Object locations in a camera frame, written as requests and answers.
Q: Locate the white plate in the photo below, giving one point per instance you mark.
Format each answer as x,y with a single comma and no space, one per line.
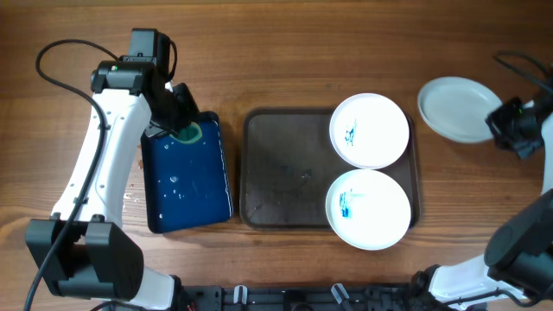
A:
368,209
369,130

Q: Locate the green yellow sponge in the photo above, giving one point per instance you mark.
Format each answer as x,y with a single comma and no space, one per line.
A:
189,135

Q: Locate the blue water tray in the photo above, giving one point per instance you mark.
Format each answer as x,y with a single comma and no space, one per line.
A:
186,181

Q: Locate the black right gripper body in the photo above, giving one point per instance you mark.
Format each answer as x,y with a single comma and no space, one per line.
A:
502,130

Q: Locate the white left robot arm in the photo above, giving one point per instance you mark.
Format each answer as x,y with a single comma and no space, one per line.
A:
81,250

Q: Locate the dark brown serving tray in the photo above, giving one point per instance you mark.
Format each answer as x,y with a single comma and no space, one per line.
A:
287,166

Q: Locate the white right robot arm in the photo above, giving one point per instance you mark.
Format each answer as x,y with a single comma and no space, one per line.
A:
517,262

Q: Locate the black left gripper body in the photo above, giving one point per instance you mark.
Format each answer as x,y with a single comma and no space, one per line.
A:
170,115

